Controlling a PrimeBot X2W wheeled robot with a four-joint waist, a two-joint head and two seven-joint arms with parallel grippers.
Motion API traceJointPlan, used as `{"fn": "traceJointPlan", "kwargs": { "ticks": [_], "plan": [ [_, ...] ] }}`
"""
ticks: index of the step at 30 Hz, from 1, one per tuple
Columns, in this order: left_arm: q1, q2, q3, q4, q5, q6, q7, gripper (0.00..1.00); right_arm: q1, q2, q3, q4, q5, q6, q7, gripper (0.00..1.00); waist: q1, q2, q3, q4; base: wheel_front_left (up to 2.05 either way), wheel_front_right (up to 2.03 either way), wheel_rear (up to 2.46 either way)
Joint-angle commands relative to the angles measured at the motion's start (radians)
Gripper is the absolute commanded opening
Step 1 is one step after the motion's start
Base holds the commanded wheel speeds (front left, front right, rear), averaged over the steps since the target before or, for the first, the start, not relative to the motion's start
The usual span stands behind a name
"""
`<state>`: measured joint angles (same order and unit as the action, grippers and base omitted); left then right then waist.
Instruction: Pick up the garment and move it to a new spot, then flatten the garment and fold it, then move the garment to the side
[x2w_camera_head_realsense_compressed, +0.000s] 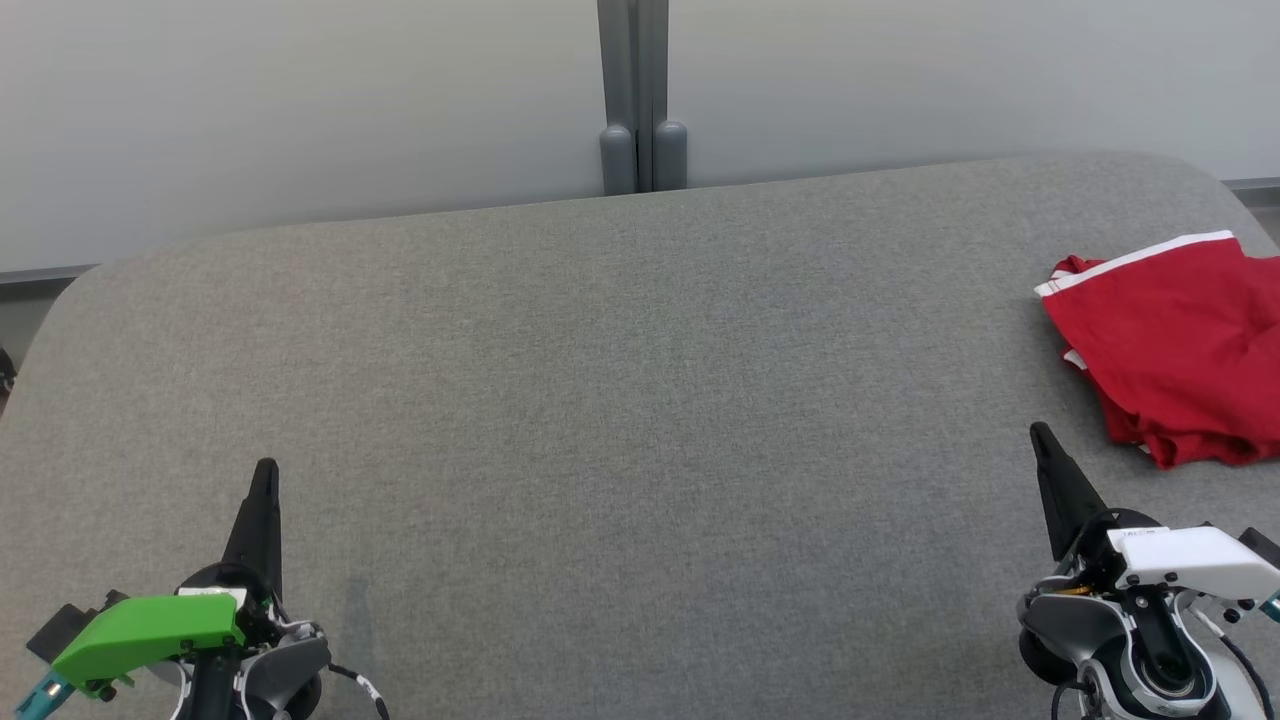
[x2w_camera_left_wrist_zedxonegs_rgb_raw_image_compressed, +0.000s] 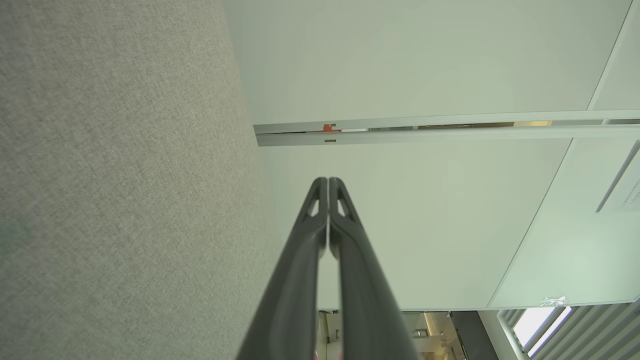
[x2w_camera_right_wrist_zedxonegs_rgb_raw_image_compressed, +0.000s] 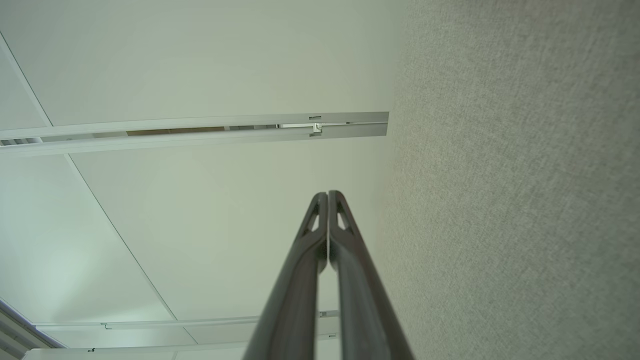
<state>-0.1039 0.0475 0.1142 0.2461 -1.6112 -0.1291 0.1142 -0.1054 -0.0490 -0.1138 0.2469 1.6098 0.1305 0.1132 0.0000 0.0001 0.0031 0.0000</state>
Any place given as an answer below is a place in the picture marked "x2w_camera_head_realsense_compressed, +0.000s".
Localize teal left camera connector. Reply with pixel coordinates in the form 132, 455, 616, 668
14, 671, 73, 720

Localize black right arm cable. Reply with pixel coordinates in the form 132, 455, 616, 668
1198, 608, 1278, 720

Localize red shorts with white stripe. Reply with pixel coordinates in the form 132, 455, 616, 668
1034, 230, 1280, 441

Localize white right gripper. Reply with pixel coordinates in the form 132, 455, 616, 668
1029, 421, 1280, 601

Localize black white striped cable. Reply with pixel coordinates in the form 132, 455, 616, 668
324, 659, 392, 720

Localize grey fabric sofa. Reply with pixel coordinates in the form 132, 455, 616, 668
0, 150, 1280, 720

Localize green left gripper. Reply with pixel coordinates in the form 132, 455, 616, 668
49, 457, 284, 698

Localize grey metal partition post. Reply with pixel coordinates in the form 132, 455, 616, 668
597, 0, 690, 197

